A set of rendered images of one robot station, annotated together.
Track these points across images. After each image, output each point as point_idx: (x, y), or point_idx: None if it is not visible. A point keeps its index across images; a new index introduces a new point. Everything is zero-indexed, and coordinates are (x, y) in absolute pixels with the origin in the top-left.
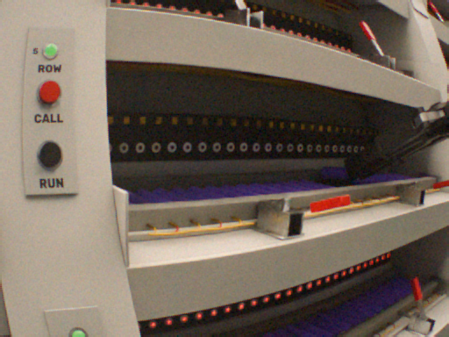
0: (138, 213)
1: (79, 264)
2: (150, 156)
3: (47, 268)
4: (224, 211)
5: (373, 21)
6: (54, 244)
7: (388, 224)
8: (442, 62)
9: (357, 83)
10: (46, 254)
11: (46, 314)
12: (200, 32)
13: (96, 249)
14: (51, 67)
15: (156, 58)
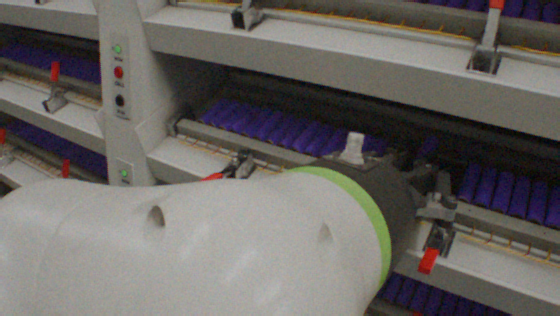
0: (183, 128)
1: (129, 146)
2: (278, 77)
3: (119, 143)
4: (228, 144)
5: None
6: (122, 135)
7: None
8: None
9: (368, 86)
10: (119, 138)
11: (116, 159)
12: (194, 38)
13: (135, 143)
14: (119, 58)
15: (176, 53)
